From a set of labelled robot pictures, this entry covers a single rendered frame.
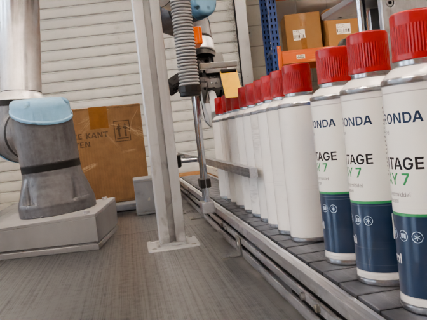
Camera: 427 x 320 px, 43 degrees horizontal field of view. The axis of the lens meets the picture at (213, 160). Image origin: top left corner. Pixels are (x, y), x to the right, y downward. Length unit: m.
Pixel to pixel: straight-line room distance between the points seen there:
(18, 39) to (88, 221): 0.45
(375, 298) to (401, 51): 0.18
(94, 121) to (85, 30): 3.97
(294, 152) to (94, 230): 0.49
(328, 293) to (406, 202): 0.12
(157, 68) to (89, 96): 4.47
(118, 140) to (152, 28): 0.65
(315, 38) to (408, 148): 4.46
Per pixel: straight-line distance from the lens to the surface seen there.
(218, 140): 1.10
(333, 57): 0.53
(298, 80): 0.63
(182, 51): 0.83
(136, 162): 1.55
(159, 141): 0.94
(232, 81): 0.95
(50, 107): 1.09
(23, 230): 1.04
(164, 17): 1.41
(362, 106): 0.45
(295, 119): 0.62
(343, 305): 0.44
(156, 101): 0.94
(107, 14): 5.47
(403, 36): 0.39
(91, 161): 1.53
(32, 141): 1.09
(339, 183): 0.52
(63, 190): 1.08
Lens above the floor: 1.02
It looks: 3 degrees down
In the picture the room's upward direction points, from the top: 6 degrees counter-clockwise
